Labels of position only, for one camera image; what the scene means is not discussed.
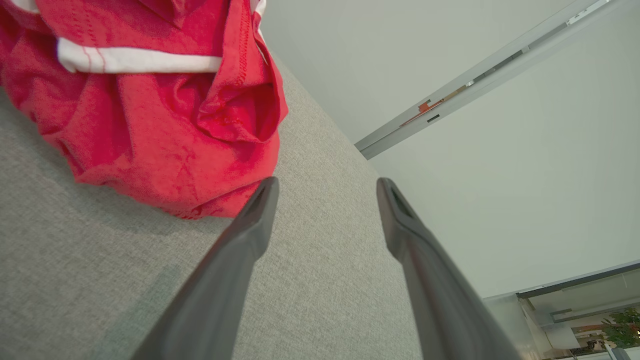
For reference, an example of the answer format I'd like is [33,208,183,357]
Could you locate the grey metal wall post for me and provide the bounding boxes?
[355,0,626,161]

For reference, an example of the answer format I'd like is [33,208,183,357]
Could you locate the red shorts with white stripe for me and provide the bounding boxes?
[0,0,289,220]

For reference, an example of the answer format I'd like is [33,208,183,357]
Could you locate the green potted plant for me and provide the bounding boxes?
[602,307,640,349]

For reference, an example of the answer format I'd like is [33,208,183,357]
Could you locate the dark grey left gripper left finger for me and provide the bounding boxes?
[131,176,280,360]

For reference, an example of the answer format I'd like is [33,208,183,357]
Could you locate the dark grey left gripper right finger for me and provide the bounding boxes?
[376,177,523,360]

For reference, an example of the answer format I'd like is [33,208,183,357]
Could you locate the grey fabric sofa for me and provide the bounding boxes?
[0,50,426,360]

